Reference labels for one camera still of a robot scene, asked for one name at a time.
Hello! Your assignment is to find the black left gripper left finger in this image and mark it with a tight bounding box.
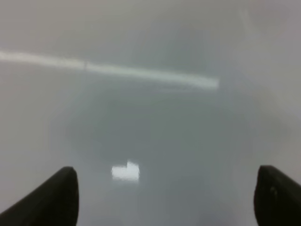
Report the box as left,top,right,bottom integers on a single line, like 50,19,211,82
0,166,79,226

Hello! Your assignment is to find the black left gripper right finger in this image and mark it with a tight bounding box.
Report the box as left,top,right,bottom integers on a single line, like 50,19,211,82
253,165,301,226

